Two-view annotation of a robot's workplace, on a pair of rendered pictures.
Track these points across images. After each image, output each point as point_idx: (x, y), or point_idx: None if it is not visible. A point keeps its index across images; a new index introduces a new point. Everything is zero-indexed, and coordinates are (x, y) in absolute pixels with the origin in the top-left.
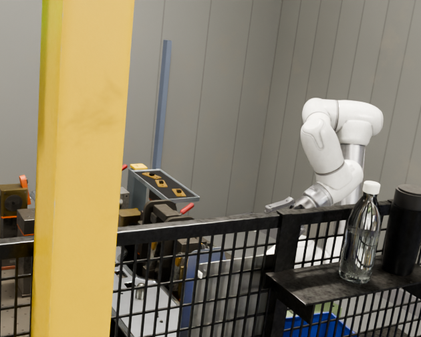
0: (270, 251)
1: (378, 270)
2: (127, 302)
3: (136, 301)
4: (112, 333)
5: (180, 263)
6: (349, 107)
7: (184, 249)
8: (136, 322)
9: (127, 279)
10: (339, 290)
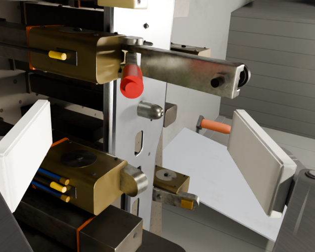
0: (38, 151)
1: None
2: (154, 92)
3: (147, 95)
4: (72, 139)
5: (133, 166)
6: None
7: (129, 217)
8: (163, 34)
9: (137, 161)
10: None
